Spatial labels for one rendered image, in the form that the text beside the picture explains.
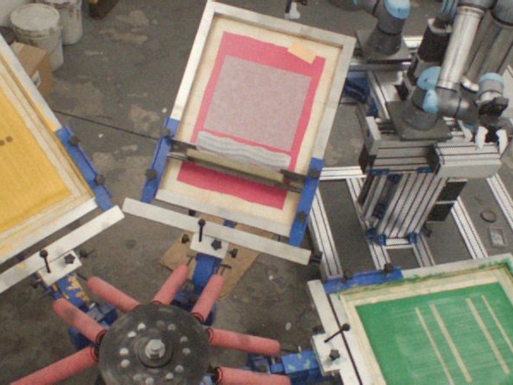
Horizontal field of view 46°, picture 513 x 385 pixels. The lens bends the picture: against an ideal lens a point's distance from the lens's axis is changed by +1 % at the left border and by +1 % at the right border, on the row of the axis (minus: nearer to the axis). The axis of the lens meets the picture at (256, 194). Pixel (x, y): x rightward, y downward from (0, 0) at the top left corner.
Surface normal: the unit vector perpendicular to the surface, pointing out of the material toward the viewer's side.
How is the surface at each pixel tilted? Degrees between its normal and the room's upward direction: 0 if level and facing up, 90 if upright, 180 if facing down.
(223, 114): 32
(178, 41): 0
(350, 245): 0
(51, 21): 0
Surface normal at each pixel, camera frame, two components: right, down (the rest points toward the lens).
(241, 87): -0.04, -0.16
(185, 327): 0.11, -0.64
